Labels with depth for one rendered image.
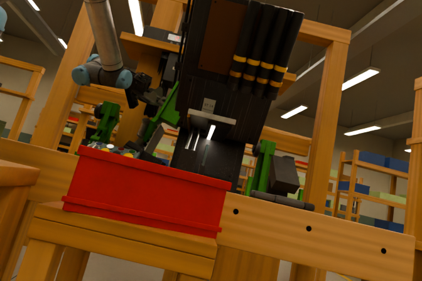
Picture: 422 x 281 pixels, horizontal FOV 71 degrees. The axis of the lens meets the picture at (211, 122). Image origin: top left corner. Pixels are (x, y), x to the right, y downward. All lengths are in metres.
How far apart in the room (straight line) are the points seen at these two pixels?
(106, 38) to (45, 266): 0.72
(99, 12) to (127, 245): 0.73
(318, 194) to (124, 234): 1.18
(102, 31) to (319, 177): 1.20
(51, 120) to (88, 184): 1.08
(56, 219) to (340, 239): 0.75
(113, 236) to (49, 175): 0.42
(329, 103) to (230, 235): 1.04
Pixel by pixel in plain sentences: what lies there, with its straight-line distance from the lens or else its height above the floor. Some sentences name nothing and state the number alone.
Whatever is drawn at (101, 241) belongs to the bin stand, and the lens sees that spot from 0.60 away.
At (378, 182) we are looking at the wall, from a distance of 14.02.
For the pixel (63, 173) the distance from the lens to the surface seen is 0.95.
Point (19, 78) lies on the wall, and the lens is 12.83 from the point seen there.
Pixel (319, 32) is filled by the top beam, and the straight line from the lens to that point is 1.84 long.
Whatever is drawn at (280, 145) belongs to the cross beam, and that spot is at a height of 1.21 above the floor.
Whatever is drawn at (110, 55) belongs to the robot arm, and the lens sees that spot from 1.12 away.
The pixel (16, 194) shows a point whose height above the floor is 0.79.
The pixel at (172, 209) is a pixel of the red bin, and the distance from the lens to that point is 0.62.
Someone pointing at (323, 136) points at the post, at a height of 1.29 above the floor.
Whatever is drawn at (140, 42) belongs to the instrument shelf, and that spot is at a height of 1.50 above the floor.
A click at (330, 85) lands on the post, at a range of 1.74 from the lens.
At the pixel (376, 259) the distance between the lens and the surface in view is 1.05.
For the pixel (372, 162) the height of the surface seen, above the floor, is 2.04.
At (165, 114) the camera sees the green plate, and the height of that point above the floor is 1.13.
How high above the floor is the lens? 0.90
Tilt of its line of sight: 12 degrees up
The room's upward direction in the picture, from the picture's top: 14 degrees clockwise
